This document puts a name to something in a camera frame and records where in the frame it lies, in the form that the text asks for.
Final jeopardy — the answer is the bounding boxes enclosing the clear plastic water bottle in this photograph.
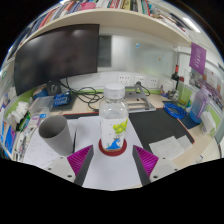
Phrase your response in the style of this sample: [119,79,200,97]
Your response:
[98,82,130,153]

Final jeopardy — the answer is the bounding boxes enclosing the purple hanging sign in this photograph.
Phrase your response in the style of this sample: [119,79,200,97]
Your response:
[188,42,208,76]

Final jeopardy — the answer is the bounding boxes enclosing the coiled blue cable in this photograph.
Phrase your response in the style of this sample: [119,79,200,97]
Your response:
[163,102,187,120]

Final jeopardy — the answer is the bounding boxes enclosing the black computer monitor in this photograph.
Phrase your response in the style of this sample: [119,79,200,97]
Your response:
[13,23,101,97]

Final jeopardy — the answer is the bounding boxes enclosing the small blue box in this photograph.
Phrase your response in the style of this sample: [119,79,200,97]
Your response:
[53,91,72,108]

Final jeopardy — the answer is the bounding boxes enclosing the translucent purple drink bottle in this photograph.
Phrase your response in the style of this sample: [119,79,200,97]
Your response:
[189,88,209,125]

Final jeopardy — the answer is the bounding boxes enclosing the white tissue pack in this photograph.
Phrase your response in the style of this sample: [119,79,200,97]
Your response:
[7,101,31,126]

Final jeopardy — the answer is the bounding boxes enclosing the black desk mat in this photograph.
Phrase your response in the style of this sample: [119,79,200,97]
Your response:
[63,108,196,155]

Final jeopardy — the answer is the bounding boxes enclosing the ceiling lights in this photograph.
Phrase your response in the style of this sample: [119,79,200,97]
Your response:
[182,17,201,34]

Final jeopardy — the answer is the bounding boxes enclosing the wooden shelf with books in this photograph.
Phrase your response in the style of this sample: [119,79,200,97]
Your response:
[6,0,195,48]

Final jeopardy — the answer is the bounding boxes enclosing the dark wine bottle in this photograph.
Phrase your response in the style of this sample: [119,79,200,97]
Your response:
[170,64,181,91]

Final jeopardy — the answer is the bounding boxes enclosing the grey cup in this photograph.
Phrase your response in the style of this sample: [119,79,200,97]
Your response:
[38,114,75,157]

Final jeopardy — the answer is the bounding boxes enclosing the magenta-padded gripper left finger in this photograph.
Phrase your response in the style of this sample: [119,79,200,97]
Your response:
[44,144,95,187]

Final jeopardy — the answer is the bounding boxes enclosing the large white paper sheet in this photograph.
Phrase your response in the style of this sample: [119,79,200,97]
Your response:
[74,115,145,191]

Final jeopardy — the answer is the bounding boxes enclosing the grey metal laptop stand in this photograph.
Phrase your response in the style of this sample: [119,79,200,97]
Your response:
[123,83,157,114]

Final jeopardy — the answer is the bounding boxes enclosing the black cable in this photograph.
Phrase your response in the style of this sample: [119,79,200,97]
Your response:
[64,78,105,112]

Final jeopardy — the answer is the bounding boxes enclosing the small white paper sheet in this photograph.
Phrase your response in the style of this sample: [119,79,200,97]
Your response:
[148,134,193,161]

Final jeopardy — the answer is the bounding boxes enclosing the clear plastic box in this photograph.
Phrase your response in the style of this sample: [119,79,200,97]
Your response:
[29,95,55,116]

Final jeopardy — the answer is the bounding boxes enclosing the flat round red coaster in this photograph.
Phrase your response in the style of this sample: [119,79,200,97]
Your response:
[97,138,128,157]

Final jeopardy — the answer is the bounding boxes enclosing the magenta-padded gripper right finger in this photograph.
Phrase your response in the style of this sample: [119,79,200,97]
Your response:
[132,144,178,187]

